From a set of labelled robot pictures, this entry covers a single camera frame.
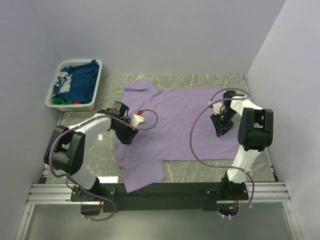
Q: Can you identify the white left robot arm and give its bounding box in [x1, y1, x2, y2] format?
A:
[44, 101, 145, 201]

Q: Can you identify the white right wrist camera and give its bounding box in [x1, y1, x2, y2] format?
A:
[212, 102, 225, 115]

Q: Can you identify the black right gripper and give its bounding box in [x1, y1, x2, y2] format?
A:
[210, 108, 237, 137]

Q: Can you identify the green t shirt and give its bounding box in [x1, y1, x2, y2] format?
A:
[51, 97, 73, 105]

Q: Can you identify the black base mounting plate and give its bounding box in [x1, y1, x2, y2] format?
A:
[70, 182, 252, 213]

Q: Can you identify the purple t shirt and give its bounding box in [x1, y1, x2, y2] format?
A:
[115, 79, 239, 193]

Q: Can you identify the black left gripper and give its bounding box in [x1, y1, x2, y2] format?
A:
[112, 118, 139, 145]

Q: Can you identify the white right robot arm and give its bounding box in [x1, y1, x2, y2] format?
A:
[209, 88, 274, 200]

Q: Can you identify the white laundry basket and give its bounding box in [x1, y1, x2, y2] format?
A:
[45, 59, 103, 112]

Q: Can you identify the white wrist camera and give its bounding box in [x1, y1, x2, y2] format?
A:
[212, 102, 225, 115]
[130, 114, 146, 127]

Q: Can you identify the aluminium frame rail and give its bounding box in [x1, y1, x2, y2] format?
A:
[13, 139, 302, 240]

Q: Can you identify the blue printed t shirt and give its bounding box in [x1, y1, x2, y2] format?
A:
[52, 60, 100, 104]

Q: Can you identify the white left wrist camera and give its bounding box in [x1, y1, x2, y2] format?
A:
[130, 114, 146, 127]

